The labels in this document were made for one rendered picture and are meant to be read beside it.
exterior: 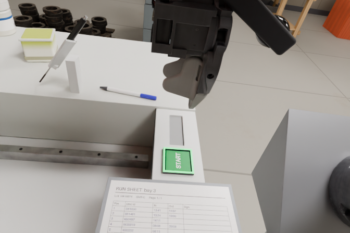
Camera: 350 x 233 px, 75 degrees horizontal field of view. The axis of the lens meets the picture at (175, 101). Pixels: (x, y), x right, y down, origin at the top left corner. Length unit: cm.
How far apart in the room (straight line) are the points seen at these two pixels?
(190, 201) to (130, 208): 9
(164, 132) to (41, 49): 39
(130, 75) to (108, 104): 13
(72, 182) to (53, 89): 22
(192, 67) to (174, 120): 26
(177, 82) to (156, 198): 19
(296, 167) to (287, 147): 4
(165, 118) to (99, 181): 21
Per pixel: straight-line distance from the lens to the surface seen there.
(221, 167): 171
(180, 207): 39
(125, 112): 56
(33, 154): 63
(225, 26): 25
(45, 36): 69
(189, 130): 50
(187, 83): 29
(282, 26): 28
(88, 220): 54
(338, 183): 55
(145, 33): 256
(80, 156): 59
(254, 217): 160
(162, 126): 50
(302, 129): 53
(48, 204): 58
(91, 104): 56
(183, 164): 43
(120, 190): 40
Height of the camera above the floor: 131
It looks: 38 degrees down
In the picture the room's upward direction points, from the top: 10 degrees clockwise
